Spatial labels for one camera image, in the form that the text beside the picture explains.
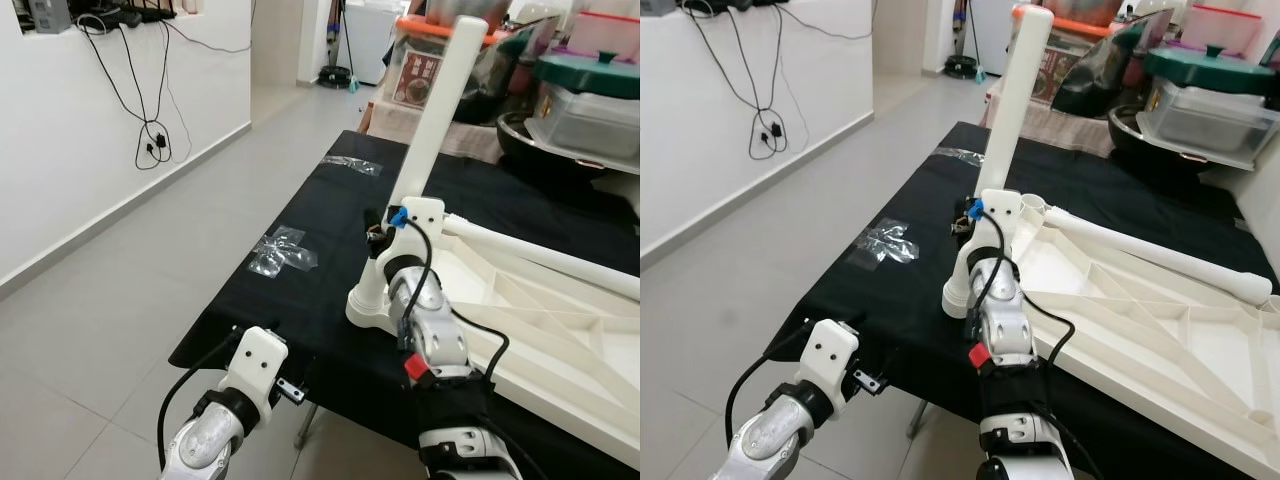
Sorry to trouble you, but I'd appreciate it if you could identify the beige patterned cloth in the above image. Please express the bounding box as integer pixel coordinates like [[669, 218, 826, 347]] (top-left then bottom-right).
[[365, 100, 501, 161], [985, 95, 1116, 159]]

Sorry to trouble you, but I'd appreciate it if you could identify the red printed box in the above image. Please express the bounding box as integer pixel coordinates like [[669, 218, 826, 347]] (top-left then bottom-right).
[[392, 35, 446, 106], [1045, 30, 1086, 101]]

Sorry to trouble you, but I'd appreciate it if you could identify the black wok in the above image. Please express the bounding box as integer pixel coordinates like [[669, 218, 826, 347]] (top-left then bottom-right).
[[497, 110, 641, 186], [1108, 105, 1246, 186]]

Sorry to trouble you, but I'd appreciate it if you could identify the white appliance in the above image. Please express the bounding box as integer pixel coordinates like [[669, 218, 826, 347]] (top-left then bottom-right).
[[968, 0, 1016, 71], [340, 0, 401, 81]]

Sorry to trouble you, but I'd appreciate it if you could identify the black bag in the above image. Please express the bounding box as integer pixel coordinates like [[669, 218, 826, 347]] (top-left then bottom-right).
[[1050, 15, 1171, 116], [455, 20, 561, 126]]

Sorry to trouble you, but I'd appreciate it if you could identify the clear plastic storage box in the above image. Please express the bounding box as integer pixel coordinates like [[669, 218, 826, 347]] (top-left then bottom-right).
[[525, 85, 641, 166], [1140, 80, 1276, 169]]

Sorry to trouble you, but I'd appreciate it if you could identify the green pot lid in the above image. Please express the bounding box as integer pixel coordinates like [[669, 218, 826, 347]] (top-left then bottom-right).
[[1145, 45, 1276, 96], [535, 50, 641, 101]]

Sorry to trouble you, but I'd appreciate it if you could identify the pink box orange lid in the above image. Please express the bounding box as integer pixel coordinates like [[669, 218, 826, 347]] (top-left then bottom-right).
[[570, 10, 641, 61], [1185, 3, 1266, 56]]

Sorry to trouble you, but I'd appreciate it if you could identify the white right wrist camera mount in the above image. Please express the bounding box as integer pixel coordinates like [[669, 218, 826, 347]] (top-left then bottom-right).
[[375, 197, 446, 266], [975, 190, 1023, 261]]

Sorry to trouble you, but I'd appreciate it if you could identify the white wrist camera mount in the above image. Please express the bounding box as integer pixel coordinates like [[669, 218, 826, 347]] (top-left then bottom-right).
[[375, 197, 446, 266], [975, 190, 1023, 261], [222, 327, 291, 406], [795, 318, 861, 401]]

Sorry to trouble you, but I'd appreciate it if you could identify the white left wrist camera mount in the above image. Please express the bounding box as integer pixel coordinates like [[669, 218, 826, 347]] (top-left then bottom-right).
[[222, 327, 291, 406], [795, 318, 861, 401]]

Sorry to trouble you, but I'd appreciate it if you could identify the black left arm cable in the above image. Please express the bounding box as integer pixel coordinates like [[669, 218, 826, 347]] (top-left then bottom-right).
[[725, 322, 811, 451], [155, 335, 241, 471]]

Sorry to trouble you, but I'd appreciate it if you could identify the black wall cable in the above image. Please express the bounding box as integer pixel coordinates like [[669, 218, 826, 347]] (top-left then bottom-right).
[[690, 5, 876, 161], [75, 10, 251, 171]]

